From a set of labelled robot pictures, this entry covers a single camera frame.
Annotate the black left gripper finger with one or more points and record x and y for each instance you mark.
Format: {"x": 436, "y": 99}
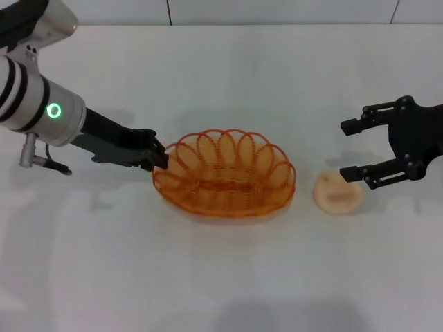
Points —
{"x": 155, "y": 159}
{"x": 142, "y": 140}

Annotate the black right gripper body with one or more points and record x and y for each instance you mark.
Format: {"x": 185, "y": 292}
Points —
{"x": 415, "y": 135}

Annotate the beige round bread bun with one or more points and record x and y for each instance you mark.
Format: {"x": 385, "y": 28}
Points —
{"x": 337, "y": 195}

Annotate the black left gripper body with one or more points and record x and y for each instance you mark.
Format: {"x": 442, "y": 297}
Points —
{"x": 104, "y": 136}

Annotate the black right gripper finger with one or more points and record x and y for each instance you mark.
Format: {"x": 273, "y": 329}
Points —
{"x": 351, "y": 173}
{"x": 353, "y": 125}

